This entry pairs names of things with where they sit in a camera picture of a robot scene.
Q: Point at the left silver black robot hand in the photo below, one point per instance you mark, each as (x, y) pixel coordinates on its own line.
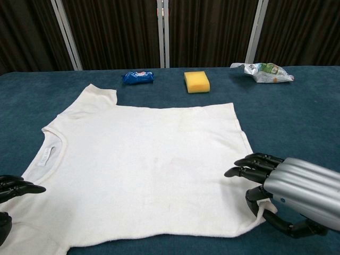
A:
(16, 186)

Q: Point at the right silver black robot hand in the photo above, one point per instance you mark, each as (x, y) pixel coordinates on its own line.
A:
(302, 186)

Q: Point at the white T-shirt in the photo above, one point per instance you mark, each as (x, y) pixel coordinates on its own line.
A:
(132, 164)

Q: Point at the crumpled white green packet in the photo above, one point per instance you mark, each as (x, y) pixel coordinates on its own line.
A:
(265, 73)

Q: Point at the yellow sponge block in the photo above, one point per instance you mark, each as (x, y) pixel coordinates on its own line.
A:
(196, 82)

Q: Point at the black partition screen panel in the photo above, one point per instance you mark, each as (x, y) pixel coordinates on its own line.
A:
(26, 34)
(114, 32)
(210, 32)
(300, 32)

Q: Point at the blue snack packet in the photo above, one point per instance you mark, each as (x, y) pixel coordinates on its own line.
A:
(138, 77)

